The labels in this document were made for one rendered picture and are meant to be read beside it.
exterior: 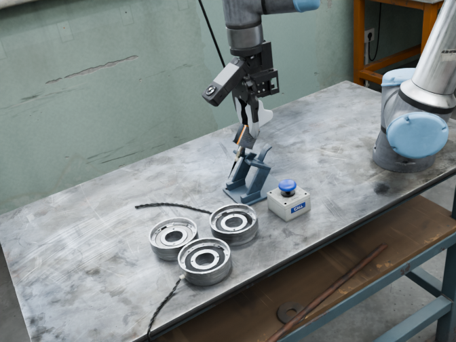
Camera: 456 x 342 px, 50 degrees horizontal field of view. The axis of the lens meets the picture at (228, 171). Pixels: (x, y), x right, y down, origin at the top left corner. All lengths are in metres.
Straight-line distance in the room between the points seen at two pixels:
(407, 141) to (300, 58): 2.13
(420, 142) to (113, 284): 0.69
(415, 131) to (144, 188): 0.68
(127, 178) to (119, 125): 1.31
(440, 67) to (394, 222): 0.60
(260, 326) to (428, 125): 0.59
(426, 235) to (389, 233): 0.10
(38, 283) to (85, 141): 1.59
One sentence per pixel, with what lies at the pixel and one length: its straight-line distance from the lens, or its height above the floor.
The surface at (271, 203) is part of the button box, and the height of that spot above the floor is 0.82.
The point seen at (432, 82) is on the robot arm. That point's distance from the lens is 1.06.
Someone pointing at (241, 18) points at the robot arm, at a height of 1.23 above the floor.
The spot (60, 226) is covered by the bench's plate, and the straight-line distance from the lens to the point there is 1.27.
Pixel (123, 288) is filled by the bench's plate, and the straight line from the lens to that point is 1.03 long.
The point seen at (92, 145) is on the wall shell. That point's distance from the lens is 2.66.
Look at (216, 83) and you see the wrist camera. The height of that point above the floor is 1.10.
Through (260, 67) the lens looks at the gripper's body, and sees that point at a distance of 1.09.
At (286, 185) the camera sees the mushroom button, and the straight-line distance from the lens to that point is 1.09.
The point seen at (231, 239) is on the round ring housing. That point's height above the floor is 0.83.
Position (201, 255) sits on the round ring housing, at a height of 0.82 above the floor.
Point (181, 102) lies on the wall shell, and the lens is 2.77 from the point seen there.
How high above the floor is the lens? 1.48
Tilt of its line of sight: 31 degrees down
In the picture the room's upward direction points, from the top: 9 degrees counter-clockwise
